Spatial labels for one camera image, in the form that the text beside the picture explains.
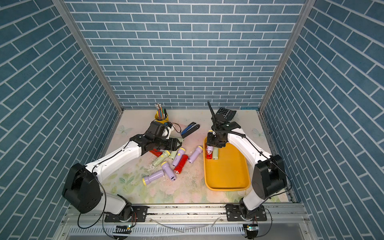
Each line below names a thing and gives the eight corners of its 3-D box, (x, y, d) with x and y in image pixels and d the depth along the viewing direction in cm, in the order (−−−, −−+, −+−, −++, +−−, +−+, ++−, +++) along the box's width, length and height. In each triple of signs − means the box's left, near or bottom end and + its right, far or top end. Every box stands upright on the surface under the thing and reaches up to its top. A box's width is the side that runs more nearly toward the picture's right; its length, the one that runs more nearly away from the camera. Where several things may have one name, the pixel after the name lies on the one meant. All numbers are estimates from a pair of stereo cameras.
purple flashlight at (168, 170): (171, 182, 85) (170, 180, 83) (161, 165, 92) (160, 163, 89) (177, 178, 87) (176, 176, 84) (167, 162, 93) (166, 160, 90)
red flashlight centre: (173, 171, 89) (173, 170, 88) (182, 154, 97) (182, 153, 95) (180, 174, 88) (179, 173, 86) (189, 157, 96) (189, 155, 94)
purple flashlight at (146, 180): (144, 186, 84) (143, 184, 81) (143, 181, 86) (141, 178, 83) (164, 175, 88) (163, 172, 85) (162, 170, 90) (161, 168, 87)
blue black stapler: (178, 134, 107) (178, 132, 106) (194, 122, 115) (194, 120, 113) (184, 139, 104) (184, 137, 103) (200, 127, 112) (200, 125, 110)
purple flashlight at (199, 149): (187, 161, 93) (187, 159, 91) (198, 147, 100) (198, 144, 98) (193, 164, 92) (192, 162, 89) (203, 150, 99) (203, 147, 96)
